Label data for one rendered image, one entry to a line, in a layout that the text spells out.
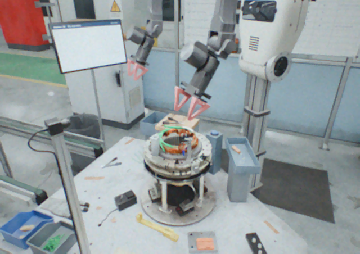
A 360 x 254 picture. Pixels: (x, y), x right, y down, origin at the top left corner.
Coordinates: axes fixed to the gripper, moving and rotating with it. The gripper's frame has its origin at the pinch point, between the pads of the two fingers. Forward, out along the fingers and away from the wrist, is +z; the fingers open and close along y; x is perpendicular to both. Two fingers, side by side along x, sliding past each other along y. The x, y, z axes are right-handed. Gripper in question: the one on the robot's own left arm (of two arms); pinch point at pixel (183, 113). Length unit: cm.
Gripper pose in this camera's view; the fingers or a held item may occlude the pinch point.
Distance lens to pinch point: 81.6
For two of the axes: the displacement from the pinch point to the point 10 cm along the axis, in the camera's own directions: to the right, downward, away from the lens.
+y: 5.1, 3.9, -7.6
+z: -4.7, 8.7, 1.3
